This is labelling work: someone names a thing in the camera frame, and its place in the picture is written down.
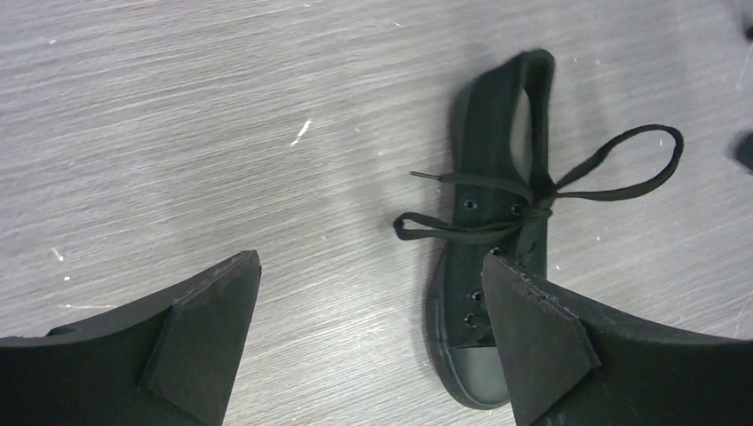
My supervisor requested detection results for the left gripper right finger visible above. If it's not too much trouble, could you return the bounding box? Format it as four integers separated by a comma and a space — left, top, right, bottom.
482, 255, 752, 425

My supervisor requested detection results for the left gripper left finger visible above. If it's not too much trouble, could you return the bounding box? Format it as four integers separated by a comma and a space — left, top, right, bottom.
1, 250, 261, 425

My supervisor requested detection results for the black canvas shoe with laces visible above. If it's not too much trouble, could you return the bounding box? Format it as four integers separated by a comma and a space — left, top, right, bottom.
393, 49, 684, 410

